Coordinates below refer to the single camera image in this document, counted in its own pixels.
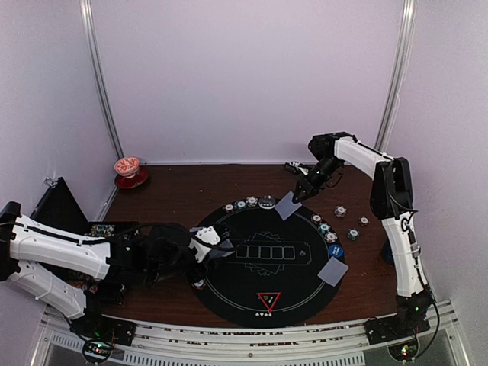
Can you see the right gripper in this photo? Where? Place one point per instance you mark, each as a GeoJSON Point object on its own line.
{"type": "Point", "coordinates": [304, 182]}

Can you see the front aluminium rail base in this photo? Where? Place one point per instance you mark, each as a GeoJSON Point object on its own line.
{"type": "Point", "coordinates": [344, 343]}

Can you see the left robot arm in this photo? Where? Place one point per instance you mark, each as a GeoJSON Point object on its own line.
{"type": "Point", "coordinates": [29, 248]}

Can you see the aluminium frame post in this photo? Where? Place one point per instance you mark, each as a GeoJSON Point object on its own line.
{"type": "Point", "coordinates": [101, 88]}
{"type": "Point", "coordinates": [400, 65]}

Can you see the black white chip stack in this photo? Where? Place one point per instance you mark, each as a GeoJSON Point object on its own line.
{"type": "Point", "coordinates": [340, 211]}

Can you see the green chip top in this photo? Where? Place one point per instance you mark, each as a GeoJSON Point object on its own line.
{"type": "Point", "coordinates": [240, 205]}

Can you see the blue white chip top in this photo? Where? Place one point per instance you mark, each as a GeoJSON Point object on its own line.
{"type": "Point", "coordinates": [251, 201]}

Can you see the blue white chip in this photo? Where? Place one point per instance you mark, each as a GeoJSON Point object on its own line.
{"type": "Point", "coordinates": [251, 201]}
{"type": "Point", "coordinates": [330, 237]}

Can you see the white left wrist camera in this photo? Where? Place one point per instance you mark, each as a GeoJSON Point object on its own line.
{"type": "Point", "coordinates": [206, 239]}

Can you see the left aluminium frame post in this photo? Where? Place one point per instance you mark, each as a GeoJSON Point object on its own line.
{"type": "Point", "coordinates": [101, 88]}

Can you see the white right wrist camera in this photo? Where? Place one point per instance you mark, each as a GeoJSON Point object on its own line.
{"type": "Point", "coordinates": [296, 168]}

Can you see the clear acrylic dealer button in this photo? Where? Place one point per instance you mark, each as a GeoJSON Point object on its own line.
{"type": "Point", "coordinates": [267, 202]}

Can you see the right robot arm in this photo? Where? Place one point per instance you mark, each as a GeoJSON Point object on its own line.
{"type": "Point", "coordinates": [392, 203]}

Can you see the dark blue mug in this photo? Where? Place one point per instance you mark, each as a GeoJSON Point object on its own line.
{"type": "Point", "coordinates": [386, 254]}

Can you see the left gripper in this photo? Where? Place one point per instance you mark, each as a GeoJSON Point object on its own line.
{"type": "Point", "coordinates": [197, 274]}

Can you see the red white chip stack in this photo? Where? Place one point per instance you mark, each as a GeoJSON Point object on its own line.
{"type": "Point", "coordinates": [363, 221]}

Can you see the right aluminium frame post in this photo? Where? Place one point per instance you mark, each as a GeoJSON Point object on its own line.
{"type": "Point", "coordinates": [400, 65]}

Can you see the red triangle marker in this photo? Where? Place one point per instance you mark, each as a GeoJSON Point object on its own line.
{"type": "Point", "coordinates": [269, 299]}

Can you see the red patterned bowl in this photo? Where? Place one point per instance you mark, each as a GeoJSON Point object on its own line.
{"type": "Point", "coordinates": [127, 166]}

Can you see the black poker chip case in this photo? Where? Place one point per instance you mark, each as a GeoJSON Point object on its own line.
{"type": "Point", "coordinates": [59, 209]}

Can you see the blue round blind button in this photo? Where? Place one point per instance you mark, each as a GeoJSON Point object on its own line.
{"type": "Point", "coordinates": [336, 251]}

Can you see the green chip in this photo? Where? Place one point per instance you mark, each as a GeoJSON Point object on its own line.
{"type": "Point", "coordinates": [240, 205]}
{"type": "Point", "coordinates": [324, 227]}

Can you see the blue playing card deck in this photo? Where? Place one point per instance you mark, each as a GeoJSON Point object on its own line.
{"type": "Point", "coordinates": [224, 249]}

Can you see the round black poker mat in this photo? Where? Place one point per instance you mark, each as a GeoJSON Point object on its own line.
{"type": "Point", "coordinates": [277, 256]}

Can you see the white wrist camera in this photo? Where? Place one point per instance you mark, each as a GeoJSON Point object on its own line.
{"type": "Point", "coordinates": [296, 168]}
{"type": "Point", "coordinates": [206, 239]}

